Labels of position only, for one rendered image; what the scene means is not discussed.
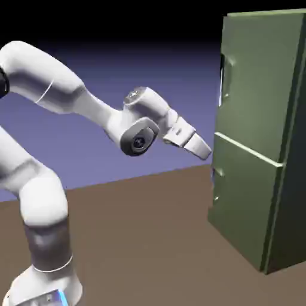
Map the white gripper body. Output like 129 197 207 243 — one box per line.
183 132 213 160

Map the small green cabinet door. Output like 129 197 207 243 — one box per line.
207 133 284 273

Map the large green cabinet door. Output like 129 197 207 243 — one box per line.
214 12 304 164

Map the green cabinet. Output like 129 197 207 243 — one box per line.
207 8 306 275

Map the short curved metal handle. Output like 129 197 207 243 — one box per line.
210 167 217 203

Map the long curved metal handle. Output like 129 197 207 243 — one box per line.
218 53 227 108

